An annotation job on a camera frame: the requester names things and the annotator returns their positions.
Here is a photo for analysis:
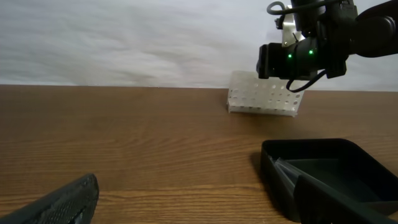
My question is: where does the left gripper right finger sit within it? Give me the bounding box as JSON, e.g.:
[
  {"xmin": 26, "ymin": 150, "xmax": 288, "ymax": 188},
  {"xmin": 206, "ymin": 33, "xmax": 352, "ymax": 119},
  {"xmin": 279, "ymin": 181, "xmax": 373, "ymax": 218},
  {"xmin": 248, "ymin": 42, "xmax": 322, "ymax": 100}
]
[{"xmin": 294, "ymin": 173, "xmax": 398, "ymax": 224}]

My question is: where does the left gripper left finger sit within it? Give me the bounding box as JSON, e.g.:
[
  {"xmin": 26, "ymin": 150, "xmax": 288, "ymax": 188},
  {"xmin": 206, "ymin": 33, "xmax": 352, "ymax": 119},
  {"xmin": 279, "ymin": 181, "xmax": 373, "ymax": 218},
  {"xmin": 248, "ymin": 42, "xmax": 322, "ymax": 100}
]
[{"xmin": 0, "ymin": 172, "xmax": 100, "ymax": 224}]

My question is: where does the black tray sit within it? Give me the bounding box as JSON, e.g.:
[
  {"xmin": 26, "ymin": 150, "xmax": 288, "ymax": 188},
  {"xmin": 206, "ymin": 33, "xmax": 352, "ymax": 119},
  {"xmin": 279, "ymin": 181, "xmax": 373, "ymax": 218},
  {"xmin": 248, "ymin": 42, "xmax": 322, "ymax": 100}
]
[{"xmin": 259, "ymin": 138, "xmax": 398, "ymax": 223}]

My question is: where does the white test tube rack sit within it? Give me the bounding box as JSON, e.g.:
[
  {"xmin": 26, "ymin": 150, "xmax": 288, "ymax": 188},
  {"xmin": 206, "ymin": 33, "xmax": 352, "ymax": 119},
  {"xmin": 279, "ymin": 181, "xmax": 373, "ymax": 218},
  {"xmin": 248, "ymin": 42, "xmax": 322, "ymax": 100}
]
[{"xmin": 226, "ymin": 70, "xmax": 306, "ymax": 118}]

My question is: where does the black cable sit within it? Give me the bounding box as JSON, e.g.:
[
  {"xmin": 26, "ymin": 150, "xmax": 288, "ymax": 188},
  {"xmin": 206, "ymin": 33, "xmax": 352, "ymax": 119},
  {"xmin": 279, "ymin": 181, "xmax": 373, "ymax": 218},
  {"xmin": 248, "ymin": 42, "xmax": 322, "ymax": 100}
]
[{"xmin": 266, "ymin": 0, "xmax": 343, "ymax": 16}]

